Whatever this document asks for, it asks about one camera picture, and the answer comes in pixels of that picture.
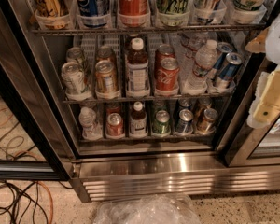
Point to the brown juice bottle shelf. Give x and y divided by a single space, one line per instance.
138 120
137 66

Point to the red can bottom shelf front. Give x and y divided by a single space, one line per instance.
114 125

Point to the gold can shelf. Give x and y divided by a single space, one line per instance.
201 105
206 121

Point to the orange can middle shelf rear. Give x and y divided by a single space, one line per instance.
105 53

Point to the red cola can middle front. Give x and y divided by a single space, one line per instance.
167 76

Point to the green can bottom shelf front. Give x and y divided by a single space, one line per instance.
161 126

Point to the red cola can middle rear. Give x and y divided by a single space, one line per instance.
164 51

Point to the blue slim can middle front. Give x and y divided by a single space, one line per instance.
229 69

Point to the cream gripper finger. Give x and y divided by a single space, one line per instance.
257 44
266 106

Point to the gold can bottom shelf front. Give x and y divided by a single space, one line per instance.
206 121

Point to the clear water bottle bottom shelf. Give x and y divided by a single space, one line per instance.
91 129

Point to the blue can bottom shelf front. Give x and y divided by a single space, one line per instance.
183 123

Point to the brown juice bottle bottom shelf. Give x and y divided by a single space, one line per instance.
138 120

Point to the red cola can top shelf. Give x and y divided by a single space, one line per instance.
132 12

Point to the blue slim can middle rear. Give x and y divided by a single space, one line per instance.
223 48

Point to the silver can shelf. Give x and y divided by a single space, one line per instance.
76 86
75 54

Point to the silver can middle shelf front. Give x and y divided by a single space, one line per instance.
76 86

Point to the brown juice bottle middle shelf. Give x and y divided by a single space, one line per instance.
137 66

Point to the clear plastic bag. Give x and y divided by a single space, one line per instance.
153 209

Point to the yellow can top shelf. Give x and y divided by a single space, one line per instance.
51 8

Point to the orange can middle shelf front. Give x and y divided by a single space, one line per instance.
106 80

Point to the clear water bottle middle shelf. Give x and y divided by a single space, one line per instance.
204 60

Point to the blue can bottom shelf rear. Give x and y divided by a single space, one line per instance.
182 104

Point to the silver can middle shelf rear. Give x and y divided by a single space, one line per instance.
75 54

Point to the gold can bottom shelf rear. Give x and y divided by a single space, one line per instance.
201 105

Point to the blue pepsi can top shelf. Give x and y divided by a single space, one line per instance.
93 13

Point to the blue slim can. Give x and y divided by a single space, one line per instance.
223 48
229 69

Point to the stainless steel fridge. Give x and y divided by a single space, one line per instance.
231 158

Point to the clear water bottle shelf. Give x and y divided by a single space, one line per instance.
91 129
204 60

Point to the orange can shelf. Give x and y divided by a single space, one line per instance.
106 80
105 53

